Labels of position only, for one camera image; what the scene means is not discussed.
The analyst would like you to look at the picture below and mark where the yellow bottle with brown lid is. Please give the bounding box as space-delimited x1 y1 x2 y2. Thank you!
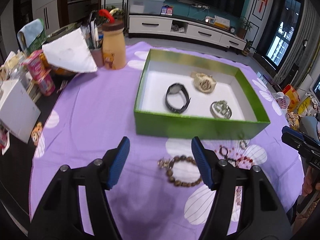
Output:
99 8 126 70

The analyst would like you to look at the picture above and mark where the yellow paper bag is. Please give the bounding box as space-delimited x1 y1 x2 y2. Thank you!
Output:
282 84 299 110

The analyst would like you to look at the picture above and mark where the brown wooden bead bracelet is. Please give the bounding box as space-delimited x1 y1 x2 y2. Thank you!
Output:
167 156 202 187

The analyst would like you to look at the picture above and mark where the grey curtain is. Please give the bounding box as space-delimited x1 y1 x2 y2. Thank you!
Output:
275 5 315 85

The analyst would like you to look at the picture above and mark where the white cardboard box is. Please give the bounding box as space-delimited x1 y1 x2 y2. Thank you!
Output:
0 79 41 144

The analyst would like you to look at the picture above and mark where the tall potted plant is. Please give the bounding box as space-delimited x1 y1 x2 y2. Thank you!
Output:
237 17 253 39

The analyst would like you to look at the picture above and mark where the dark window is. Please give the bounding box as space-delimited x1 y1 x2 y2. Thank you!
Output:
257 0 305 68

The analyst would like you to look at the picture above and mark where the blue cloth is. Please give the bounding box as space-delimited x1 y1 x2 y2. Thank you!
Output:
17 19 45 48

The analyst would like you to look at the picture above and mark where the translucent storage box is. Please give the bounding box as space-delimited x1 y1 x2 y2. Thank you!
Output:
127 0 165 15

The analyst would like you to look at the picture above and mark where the small potted plant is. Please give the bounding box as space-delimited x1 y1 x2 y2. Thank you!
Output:
242 40 257 55

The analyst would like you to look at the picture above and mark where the white plastic bag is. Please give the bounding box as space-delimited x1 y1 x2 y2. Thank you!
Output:
271 92 290 117

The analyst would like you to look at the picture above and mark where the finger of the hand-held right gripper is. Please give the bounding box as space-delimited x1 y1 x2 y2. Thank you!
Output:
281 134 320 156
282 126 320 147

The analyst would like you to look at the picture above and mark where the white folded paper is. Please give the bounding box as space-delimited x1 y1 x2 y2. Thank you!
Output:
42 27 98 73

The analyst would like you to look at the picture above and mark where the pink snack packet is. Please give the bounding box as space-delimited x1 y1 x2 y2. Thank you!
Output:
34 70 55 96
23 50 50 74

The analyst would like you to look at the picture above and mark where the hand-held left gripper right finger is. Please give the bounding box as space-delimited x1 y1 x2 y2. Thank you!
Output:
191 136 293 240

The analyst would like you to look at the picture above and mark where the yellow white box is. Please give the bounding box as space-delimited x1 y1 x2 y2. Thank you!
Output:
214 15 230 29

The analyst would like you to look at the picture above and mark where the cream wrist watch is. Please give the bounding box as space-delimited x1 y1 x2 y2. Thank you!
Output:
191 72 217 92

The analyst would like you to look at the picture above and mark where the green cardboard box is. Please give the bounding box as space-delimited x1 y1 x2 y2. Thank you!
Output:
134 49 271 139

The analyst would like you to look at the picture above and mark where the silver jade bangle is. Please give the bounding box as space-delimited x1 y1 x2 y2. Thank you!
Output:
210 100 233 118

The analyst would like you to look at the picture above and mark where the gold charm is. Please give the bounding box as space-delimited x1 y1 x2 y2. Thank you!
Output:
157 157 174 170

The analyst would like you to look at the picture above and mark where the person's right hand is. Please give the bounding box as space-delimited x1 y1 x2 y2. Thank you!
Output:
301 166 315 197

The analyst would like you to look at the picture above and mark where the pink red bead bracelet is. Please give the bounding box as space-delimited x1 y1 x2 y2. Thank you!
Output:
229 154 253 205

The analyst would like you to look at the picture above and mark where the pen holder with pencils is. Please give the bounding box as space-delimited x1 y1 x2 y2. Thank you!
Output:
87 21 104 67

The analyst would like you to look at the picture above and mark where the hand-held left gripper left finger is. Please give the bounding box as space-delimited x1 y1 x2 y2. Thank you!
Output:
27 136 131 240

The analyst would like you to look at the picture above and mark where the white tv cabinet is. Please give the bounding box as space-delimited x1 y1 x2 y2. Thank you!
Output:
128 14 247 52

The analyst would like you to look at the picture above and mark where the black wrist watch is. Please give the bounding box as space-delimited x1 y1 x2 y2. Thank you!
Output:
165 83 192 113

